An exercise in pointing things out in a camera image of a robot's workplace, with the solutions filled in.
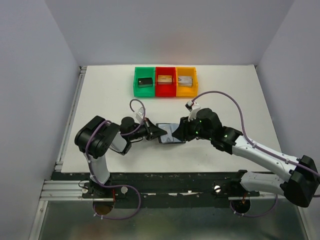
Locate yellow plastic bin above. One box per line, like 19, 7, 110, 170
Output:
176, 66, 198, 98

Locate black card in green bin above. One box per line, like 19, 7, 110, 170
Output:
137, 77, 154, 88

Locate red plastic bin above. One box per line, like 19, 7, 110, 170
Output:
155, 66, 177, 98

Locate gold card in red bin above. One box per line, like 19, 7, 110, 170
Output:
157, 75, 173, 85

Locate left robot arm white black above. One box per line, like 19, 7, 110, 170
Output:
74, 115, 167, 188

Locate aluminium rail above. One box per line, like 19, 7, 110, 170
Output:
53, 66, 87, 172
39, 180, 275, 202

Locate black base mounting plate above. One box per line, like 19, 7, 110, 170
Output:
50, 170, 263, 210

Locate black leather card holder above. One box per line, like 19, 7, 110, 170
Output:
155, 122, 186, 145

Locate aluminium rail front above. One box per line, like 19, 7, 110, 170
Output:
39, 180, 275, 202

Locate silver cards in yellow bin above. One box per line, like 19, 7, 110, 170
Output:
177, 75, 193, 87

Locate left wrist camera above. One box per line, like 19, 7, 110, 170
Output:
135, 107, 146, 124

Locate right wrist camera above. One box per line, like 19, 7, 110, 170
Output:
185, 100, 201, 122

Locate aluminium rail left side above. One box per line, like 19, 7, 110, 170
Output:
53, 66, 87, 172

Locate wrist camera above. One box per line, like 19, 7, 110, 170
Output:
185, 100, 201, 122
135, 107, 146, 124

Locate green plastic bin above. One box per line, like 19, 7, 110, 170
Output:
133, 66, 156, 98

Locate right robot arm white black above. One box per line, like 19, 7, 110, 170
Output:
172, 108, 320, 208

